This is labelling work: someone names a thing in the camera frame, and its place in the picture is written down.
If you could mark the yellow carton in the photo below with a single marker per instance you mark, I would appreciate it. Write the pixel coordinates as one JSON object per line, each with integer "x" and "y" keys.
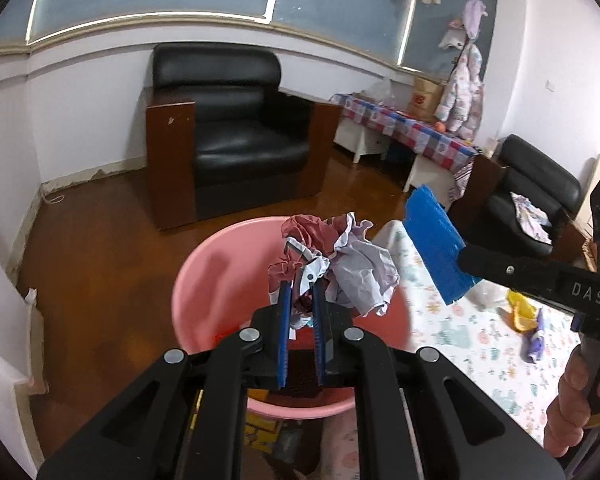
{"x": 260, "y": 430}

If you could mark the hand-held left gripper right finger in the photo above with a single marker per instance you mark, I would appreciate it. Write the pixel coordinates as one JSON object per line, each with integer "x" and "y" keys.
{"x": 320, "y": 335}

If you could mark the patterned cloth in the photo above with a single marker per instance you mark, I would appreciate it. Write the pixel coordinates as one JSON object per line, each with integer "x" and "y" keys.
{"x": 530, "y": 215}

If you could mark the orange fruit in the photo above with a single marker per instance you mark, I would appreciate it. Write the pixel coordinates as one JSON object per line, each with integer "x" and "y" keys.
{"x": 439, "y": 126}

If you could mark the black leather armchair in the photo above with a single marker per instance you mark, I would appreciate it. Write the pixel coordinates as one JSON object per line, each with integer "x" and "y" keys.
{"x": 530, "y": 170}
{"x": 230, "y": 125}

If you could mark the cardboard box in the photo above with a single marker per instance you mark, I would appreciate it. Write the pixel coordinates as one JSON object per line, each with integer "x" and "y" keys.
{"x": 425, "y": 100}

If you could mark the yellow plastic wrapper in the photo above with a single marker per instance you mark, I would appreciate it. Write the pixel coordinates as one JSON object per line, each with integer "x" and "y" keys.
{"x": 517, "y": 300}

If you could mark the blue foam net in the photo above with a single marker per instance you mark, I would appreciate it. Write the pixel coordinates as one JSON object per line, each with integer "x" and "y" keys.
{"x": 435, "y": 240}

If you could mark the checkered cloth side table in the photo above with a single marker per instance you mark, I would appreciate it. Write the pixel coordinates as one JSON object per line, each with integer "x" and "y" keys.
{"x": 405, "y": 127}

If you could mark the purple hanging garment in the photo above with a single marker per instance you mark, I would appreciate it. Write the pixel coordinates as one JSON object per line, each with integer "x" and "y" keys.
{"x": 475, "y": 17}

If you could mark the white side table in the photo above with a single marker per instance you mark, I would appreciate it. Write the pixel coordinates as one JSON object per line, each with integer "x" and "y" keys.
{"x": 360, "y": 135}

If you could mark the person's right hand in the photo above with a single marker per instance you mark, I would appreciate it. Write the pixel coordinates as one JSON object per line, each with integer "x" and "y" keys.
{"x": 565, "y": 410}

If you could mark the white plastic bag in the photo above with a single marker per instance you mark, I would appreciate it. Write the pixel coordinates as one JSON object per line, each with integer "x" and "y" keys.
{"x": 490, "y": 295}

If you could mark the child's patterned puffer jacket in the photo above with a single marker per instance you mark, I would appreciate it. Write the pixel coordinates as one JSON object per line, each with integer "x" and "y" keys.
{"x": 460, "y": 95}

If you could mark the purple plastic bag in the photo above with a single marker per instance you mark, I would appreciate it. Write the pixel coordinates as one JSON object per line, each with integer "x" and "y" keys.
{"x": 536, "y": 340}

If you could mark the red and white paper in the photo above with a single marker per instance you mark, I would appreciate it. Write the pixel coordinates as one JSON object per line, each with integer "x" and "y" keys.
{"x": 360, "y": 270}

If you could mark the pink plastic bucket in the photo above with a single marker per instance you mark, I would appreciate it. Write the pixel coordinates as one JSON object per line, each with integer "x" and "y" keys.
{"x": 220, "y": 285}

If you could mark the translucent plastic bag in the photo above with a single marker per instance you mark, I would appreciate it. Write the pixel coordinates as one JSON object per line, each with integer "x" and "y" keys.
{"x": 380, "y": 92}

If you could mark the white hanging hat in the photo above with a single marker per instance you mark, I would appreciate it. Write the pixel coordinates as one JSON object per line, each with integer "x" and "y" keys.
{"x": 450, "y": 39}

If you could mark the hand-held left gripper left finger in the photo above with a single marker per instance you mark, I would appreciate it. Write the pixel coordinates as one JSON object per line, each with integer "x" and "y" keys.
{"x": 283, "y": 335}

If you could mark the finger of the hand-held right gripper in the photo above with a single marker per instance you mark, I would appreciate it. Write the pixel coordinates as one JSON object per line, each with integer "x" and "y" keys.
{"x": 505, "y": 267}

